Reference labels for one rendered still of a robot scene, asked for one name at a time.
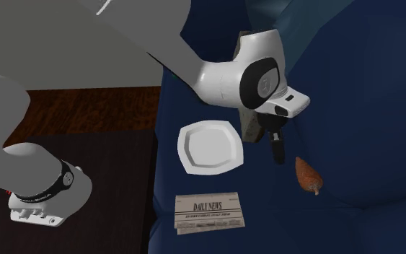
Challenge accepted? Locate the folded newspaper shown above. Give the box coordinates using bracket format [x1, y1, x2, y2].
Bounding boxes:
[173, 190, 246, 236]

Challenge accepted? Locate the white square plate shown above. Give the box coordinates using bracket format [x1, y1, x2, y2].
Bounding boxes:
[177, 120, 245, 176]

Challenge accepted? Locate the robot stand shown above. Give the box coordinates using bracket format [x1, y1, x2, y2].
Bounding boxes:
[0, 129, 159, 254]

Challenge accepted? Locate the dark blue sofa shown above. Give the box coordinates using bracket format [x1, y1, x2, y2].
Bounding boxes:
[147, 0, 406, 254]

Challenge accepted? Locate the orange-brown sweet potato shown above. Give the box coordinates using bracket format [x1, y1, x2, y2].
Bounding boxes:
[294, 156, 324, 197]

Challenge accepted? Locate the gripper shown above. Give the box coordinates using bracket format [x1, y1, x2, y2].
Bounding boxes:
[257, 111, 289, 166]

